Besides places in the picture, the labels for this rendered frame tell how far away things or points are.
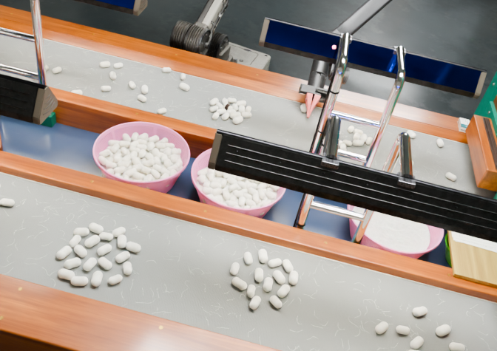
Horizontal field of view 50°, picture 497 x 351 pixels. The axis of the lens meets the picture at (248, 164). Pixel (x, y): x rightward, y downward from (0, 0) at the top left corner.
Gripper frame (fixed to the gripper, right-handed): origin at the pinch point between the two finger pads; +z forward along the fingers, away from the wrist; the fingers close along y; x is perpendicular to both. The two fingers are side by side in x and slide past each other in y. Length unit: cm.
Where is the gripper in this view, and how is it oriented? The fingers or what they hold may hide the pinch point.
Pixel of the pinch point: (308, 115)
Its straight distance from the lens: 180.2
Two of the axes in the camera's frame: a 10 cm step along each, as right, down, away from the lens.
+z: -2.5, 9.5, -1.9
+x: 0.0, 2.0, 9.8
